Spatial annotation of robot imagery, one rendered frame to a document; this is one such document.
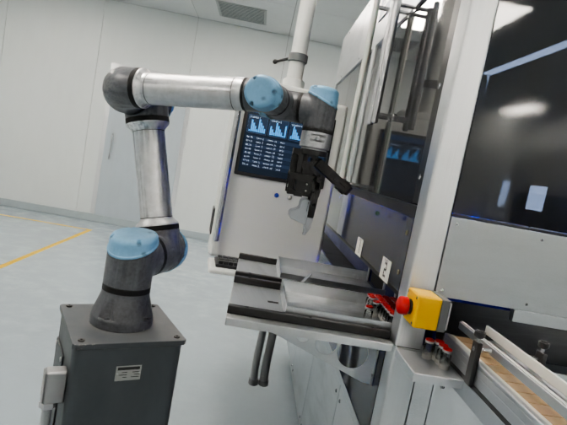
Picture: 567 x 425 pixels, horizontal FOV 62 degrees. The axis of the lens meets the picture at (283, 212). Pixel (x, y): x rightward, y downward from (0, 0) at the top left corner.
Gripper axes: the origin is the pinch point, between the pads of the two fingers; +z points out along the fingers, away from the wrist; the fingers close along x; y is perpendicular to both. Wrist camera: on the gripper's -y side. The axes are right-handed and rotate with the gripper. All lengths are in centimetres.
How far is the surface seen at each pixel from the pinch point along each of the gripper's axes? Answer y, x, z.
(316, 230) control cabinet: -16, -91, 12
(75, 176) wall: 255, -545, 57
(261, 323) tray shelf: 8.1, 11.5, 21.7
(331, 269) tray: -18, -53, 20
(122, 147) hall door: 198, -543, 6
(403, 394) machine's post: -28.0, 13.4, 32.8
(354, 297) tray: -20.2, -18.8, 20.2
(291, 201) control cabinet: -2, -90, 1
